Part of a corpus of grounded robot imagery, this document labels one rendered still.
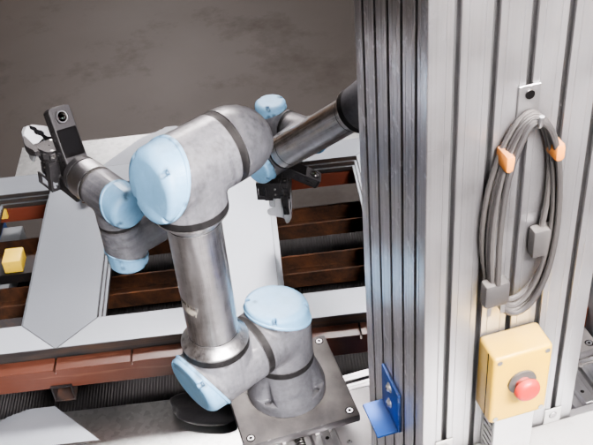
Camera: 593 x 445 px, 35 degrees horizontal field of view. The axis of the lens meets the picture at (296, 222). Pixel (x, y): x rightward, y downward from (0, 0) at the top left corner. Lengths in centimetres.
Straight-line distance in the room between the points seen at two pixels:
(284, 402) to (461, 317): 57
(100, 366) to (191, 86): 284
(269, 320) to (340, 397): 26
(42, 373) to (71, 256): 38
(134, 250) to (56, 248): 87
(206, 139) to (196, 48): 393
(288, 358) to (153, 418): 69
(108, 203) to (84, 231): 97
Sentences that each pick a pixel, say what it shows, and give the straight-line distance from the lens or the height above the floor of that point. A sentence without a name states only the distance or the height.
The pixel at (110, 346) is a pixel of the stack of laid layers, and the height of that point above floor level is 84.
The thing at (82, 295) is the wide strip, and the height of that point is 85.
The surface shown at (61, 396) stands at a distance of 235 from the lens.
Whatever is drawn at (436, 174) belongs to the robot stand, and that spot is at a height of 175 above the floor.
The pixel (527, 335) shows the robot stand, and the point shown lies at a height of 147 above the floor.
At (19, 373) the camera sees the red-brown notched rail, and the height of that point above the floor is 83.
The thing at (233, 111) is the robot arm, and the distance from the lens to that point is 140.
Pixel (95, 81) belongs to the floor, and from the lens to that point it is 512.
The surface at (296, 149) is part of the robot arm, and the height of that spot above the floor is 129.
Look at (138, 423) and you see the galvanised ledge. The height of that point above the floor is 68.
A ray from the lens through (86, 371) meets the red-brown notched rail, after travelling 228.
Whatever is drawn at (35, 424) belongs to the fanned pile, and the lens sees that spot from 233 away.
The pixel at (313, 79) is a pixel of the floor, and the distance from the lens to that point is 486.
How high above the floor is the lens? 240
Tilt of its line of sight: 38 degrees down
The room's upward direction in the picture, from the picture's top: 5 degrees counter-clockwise
